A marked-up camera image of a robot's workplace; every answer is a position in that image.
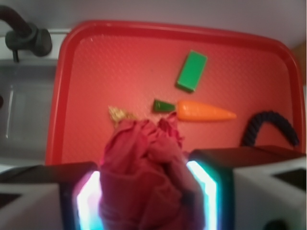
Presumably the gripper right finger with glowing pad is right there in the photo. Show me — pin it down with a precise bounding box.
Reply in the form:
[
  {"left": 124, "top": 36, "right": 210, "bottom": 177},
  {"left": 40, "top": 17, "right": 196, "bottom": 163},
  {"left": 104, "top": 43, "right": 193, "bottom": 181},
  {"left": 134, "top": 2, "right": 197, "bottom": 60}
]
[{"left": 187, "top": 146, "right": 307, "bottom": 230}]

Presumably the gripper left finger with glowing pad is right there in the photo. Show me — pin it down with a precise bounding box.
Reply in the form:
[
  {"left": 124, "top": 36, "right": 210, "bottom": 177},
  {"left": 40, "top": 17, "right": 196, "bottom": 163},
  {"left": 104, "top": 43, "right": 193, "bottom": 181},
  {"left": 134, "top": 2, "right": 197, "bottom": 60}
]
[{"left": 0, "top": 162, "right": 102, "bottom": 230}]

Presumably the red paper ball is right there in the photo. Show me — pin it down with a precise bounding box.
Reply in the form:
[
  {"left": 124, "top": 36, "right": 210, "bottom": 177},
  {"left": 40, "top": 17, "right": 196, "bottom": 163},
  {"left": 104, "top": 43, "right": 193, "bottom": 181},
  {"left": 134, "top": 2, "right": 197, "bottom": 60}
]
[{"left": 99, "top": 113, "right": 205, "bottom": 230}]

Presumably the tan spiral seashell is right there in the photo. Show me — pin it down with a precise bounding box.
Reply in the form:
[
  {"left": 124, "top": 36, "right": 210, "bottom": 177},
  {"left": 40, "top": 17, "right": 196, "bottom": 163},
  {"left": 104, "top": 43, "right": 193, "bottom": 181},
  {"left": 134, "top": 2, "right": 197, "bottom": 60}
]
[{"left": 108, "top": 106, "right": 137, "bottom": 127}]

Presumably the orange plastic carrot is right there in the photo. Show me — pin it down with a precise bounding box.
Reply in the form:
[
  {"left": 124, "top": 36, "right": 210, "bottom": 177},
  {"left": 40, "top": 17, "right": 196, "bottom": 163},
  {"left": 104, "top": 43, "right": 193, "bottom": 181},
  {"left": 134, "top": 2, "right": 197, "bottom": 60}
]
[{"left": 153, "top": 99, "right": 237, "bottom": 122}]

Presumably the grey sink basin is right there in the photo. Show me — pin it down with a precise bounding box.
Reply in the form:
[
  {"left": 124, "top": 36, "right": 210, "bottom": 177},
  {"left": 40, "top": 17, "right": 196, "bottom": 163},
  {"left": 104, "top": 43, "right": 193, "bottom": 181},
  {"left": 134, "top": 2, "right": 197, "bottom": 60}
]
[{"left": 0, "top": 60, "right": 57, "bottom": 166}]

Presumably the red plastic tray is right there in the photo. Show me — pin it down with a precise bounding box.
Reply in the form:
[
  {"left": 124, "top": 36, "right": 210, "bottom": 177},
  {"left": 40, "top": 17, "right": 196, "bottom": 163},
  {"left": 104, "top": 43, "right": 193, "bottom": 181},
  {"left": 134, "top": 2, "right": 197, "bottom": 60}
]
[{"left": 46, "top": 21, "right": 306, "bottom": 165}]

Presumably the green rectangular block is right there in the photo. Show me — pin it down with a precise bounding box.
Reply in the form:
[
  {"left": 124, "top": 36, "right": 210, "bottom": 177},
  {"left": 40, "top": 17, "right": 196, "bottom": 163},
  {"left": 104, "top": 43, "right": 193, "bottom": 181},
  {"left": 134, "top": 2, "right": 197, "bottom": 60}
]
[{"left": 176, "top": 50, "right": 208, "bottom": 92}]

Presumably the black sink faucet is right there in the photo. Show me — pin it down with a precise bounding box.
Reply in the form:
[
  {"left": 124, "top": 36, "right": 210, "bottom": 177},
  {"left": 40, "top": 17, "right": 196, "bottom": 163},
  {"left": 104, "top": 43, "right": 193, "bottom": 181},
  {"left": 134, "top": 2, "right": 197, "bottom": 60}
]
[{"left": 0, "top": 5, "right": 52, "bottom": 63}]

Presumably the dark purple twisted rope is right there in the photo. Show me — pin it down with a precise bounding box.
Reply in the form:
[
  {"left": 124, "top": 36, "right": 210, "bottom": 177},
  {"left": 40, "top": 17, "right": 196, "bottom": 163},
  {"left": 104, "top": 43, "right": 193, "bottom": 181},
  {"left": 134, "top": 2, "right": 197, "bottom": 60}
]
[{"left": 243, "top": 110, "right": 300, "bottom": 147}]

